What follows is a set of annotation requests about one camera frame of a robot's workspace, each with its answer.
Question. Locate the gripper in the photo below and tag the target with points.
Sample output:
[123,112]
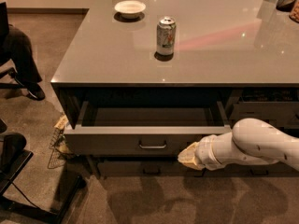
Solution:
[205,153]

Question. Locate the grey top drawer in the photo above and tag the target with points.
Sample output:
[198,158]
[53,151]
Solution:
[111,131]

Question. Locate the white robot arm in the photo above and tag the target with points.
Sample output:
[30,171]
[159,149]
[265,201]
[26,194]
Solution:
[250,142]

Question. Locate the dark lower drawer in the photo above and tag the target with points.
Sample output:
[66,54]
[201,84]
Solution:
[120,166]

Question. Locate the grey counter cabinet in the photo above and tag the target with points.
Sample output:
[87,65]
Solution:
[218,43]

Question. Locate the silver green soda can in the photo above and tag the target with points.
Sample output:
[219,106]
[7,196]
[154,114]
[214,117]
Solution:
[166,33]

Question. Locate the white ceramic bowl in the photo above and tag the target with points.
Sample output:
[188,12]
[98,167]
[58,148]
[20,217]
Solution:
[130,9]

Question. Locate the black chair base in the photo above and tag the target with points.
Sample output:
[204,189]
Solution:
[48,187]

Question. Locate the person leg dark trousers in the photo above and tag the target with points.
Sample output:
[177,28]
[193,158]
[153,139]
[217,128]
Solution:
[17,46]

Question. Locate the silver drawer handle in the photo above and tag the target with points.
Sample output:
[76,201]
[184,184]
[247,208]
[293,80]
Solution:
[154,147]

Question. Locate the wire basket with items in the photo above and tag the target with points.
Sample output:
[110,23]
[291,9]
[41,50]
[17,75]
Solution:
[60,151]

